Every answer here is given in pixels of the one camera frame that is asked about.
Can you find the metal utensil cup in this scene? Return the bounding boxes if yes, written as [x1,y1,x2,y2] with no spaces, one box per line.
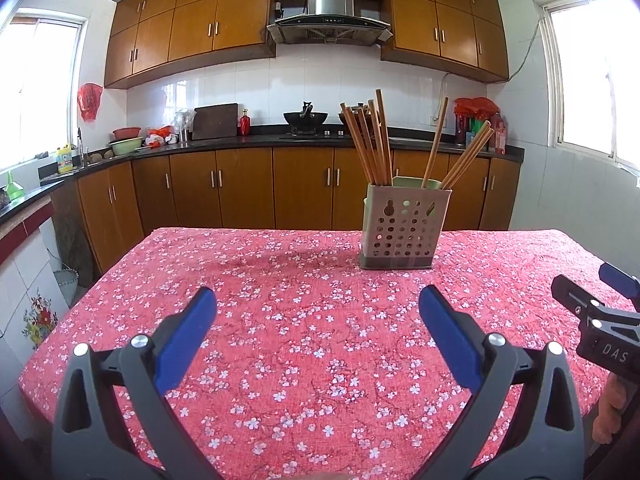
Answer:
[175,110,196,142]

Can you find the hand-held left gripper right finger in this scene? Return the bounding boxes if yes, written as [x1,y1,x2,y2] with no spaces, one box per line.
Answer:
[414,284,586,480]

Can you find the wooden base cabinets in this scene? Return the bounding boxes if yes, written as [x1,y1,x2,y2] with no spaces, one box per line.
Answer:
[50,145,522,276]

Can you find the wooden wall cabinets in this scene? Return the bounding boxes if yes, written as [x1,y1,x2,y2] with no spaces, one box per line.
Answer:
[381,0,510,85]
[104,0,277,90]

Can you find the large bright window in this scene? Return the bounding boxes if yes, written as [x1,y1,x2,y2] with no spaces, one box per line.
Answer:
[534,0,640,176]

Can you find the red floral tablecloth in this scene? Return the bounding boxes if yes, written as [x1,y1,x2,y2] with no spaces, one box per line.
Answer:
[17,227,640,480]

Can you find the steel range hood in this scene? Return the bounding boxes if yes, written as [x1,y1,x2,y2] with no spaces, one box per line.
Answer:
[266,0,393,47]

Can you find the pale waste basket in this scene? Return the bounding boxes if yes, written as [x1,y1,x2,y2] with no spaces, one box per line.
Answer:
[52,267,81,306]

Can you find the black kitchen countertop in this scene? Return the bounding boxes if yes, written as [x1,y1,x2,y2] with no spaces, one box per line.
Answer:
[0,130,525,221]

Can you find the person's right hand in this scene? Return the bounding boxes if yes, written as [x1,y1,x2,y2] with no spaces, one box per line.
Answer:
[592,375,631,446]

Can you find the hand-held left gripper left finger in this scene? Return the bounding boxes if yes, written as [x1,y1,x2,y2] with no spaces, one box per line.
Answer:
[51,286,224,480]

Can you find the dark wooden cutting board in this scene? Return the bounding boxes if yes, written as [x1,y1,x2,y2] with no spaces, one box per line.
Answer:
[192,103,239,141]

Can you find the red and white bag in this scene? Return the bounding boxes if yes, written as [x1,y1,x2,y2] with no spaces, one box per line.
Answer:
[146,127,178,148]

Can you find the dark lidded wok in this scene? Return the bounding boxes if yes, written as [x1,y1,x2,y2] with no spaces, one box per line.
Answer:
[338,102,381,126]

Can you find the tall red box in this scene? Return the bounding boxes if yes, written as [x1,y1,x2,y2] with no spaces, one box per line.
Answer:
[489,112,508,155]

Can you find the red plastic bag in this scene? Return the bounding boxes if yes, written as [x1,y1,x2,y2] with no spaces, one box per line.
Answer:
[77,83,103,122]

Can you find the small kitchen window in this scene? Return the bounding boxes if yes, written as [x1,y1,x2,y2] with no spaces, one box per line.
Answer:
[0,7,88,176]

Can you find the thin wall cable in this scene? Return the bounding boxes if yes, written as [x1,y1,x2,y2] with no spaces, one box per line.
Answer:
[510,20,543,81]

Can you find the metal sink faucet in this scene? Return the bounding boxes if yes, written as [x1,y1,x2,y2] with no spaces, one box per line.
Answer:
[75,127,91,167]

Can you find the gas stove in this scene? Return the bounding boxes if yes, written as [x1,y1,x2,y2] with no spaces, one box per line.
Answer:
[279,129,361,140]

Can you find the pale green basin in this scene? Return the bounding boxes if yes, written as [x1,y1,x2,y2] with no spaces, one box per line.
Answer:
[108,137,143,157]

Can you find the bunch of wooden chopsticks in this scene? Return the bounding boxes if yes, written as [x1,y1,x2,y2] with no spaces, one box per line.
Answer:
[340,88,496,191]

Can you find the beige perforated chopstick holder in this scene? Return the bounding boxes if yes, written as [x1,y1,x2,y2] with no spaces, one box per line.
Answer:
[359,176,452,271]

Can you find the black wok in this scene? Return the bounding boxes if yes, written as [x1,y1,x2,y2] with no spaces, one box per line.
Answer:
[283,101,328,126]

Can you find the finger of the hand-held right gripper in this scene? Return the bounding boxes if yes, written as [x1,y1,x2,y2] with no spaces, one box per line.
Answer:
[599,262,640,311]
[551,275,607,329]

